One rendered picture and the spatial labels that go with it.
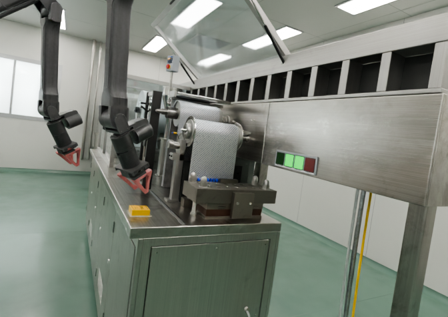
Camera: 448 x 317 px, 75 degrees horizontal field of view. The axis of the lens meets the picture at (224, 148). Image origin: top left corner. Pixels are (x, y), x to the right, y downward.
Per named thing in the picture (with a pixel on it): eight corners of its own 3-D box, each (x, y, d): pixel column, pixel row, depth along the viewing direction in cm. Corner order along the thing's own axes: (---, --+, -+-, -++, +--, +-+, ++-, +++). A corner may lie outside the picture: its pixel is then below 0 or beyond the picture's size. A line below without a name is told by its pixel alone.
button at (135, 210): (128, 211, 118) (129, 205, 117) (145, 210, 121) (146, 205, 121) (131, 216, 111) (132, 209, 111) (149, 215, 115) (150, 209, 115)
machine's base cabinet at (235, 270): (83, 227, 327) (92, 152, 323) (141, 225, 357) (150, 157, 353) (108, 470, 105) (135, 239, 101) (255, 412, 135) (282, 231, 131)
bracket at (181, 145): (163, 199, 143) (170, 137, 141) (175, 199, 146) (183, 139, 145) (165, 202, 139) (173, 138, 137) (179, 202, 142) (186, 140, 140)
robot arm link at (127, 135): (105, 134, 86) (115, 136, 82) (124, 125, 91) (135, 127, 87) (113, 155, 89) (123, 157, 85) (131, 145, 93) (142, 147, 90)
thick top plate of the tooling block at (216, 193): (182, 193, 130) (183, 180, 130) (255, 195, 149) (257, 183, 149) (195, 203, 116) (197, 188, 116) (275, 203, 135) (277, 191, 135)
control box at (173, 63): (163, 70, 187) (165, 55, 187) (172, 73, 192) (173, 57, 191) (169, 69, 182) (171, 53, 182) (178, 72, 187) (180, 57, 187)
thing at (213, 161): (188, 181, 135) (193, 141, 134) (231, 183, 146) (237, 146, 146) (188, 181, 135) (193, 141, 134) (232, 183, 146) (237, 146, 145)
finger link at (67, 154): (80, 160, 130) (71, 141, 126) (87, 163, 126) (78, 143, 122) (65, 167, 126) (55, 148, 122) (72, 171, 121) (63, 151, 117)
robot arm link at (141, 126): (97, 114, 85) (113, 116, 80) (130, 101, 93) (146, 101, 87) (112, 150, 91) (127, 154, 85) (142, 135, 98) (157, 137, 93)
